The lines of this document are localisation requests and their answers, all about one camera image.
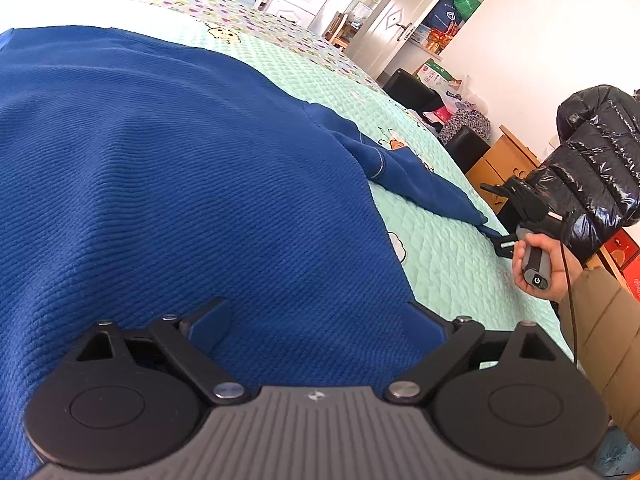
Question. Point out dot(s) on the person's right hand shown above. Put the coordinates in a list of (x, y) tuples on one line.
[(543, 267)]

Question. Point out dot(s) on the black puffer jacket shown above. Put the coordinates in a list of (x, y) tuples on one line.
[(592, 178)]

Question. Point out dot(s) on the wooden dresser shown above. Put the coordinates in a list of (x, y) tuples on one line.
[(507, 157)]

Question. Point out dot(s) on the wooden chair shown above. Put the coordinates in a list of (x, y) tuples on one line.
[(341, 30)]

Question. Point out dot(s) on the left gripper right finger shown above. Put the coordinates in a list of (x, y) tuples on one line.
[(446, 347)]

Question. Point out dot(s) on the blue knit sweater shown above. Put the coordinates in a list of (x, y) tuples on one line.
[(141, 178)]

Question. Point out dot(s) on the mint quilted bee bedspread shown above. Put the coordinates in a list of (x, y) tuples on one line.
[(451, 268)]

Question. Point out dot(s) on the black armchair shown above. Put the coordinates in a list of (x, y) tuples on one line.
[(458, 125)]

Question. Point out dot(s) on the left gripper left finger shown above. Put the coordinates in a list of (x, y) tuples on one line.
[(186, 343)]

